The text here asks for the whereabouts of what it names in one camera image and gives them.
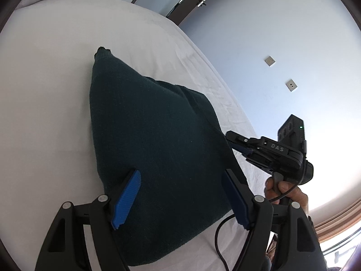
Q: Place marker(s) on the dark green pillow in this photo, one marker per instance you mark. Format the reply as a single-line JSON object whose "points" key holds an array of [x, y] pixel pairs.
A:
{"points": [[155, 135]]}

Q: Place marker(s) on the white bed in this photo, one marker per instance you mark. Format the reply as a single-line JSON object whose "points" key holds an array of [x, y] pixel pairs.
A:
{"points": [[50, 90]]}

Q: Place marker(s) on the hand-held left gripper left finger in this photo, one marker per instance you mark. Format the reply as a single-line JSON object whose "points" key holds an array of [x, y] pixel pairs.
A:
{"points": [[127, 200]]}

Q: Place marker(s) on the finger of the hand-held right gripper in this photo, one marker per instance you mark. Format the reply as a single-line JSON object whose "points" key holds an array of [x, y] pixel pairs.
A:
{"points": [[244, 151], [242, 139]]}

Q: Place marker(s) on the person's right hand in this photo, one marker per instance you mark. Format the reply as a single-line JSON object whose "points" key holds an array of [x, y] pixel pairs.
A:
{"points": [[296, 196]]}

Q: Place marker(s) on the square wall socket plate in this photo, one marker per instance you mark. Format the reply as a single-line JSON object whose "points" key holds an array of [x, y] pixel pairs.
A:
{"points": [[269, 61], [291, 85]]}

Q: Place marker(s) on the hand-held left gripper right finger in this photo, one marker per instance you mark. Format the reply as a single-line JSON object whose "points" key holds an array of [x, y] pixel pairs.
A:
{"points": [[235, 200]]}

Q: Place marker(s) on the wooden window frame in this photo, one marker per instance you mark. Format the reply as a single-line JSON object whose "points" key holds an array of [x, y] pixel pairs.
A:
{"points": [[338, 223]]}

